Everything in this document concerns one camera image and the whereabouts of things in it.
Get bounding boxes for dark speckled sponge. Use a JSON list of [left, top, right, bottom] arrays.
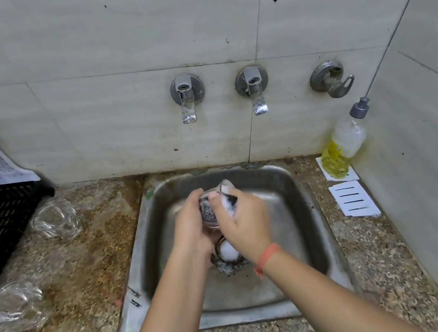
[[222, 190, 241, 211]]

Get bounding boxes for stainless steel sink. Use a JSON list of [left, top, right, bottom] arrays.
[[92, 146, 358, 332]]

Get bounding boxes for yellow dish soap bottle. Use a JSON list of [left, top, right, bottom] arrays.
[[312, 96, 383, 182]]

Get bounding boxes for clear glass cup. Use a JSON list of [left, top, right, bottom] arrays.
[[0, 277, 52, 332], [195, 177, 244, 233], [27, 195, 85, 247]]

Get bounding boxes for grey wall valve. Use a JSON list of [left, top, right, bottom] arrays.
[[307, 57, 359, 104]]

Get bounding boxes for person's right hand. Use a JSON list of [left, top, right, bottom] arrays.
[[206, 183, 278, 270]]

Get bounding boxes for orange wrist thread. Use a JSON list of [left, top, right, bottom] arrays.
[[250, 242, 286, 279]]

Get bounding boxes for chrome wall tap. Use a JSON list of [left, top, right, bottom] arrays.
[[232, 63, 275, 119], [167, 70, 211, 126]]

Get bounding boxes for metal sink drain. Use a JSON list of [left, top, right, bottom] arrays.
[[208, 233, 254, 279]]

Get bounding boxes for person's left hand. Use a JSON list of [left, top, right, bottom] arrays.
[[163, 187, 221, 266]]

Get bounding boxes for person's left forearm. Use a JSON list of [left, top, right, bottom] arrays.
[[122, 249, 228, 332]]

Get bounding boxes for person's right forearm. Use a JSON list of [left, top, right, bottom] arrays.
[[259, 223, 426, 332]]

